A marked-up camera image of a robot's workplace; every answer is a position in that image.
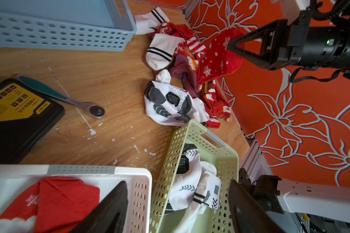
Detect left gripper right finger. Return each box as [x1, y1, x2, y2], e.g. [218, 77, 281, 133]
[228, 180, 284, 233]

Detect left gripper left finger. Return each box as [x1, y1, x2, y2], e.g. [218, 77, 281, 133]
[70, 181, 128, 233]

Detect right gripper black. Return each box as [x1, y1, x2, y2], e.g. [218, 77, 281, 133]
[227, 11, 350, 82]

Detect small white sock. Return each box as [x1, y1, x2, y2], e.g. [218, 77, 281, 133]
[200, 161, 222, 210]

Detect red christmas sock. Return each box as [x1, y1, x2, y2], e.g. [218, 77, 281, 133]
[0, 177, 100, 233]

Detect white sock black stripes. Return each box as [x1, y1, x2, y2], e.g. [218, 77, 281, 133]
[172, 171, 214, 233]

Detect white grey sport sock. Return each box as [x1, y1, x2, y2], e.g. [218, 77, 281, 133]
[165, 144, 202, 214]
[144, 69, 211, 126]

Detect red santa sock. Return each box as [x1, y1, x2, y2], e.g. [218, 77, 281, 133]
[0, 216, 37, 233]

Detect green perforated plastic basket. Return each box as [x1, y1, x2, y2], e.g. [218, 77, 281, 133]
[149, 120, 239, 233]

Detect white perforated plastic basket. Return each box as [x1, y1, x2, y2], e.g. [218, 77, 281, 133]
[0, 165, 152, 233]

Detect blue perforated plastic basket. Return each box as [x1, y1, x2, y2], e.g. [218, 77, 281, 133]
[0, 1, 137, 52]

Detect red white striped sock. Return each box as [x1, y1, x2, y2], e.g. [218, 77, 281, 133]
[186, 36, 231, 129]

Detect purple sock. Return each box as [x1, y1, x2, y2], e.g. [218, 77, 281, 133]
[169, 54, 199, 98]

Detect white striped sock at back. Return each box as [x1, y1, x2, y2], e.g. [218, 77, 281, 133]
[134, 7, 170, 35]

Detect black case yellow label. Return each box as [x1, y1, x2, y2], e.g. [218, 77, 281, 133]
[0, 79, 65, 164]

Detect ratchet wrench green handle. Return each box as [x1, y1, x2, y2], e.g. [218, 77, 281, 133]
[15, 75, 106, 119]

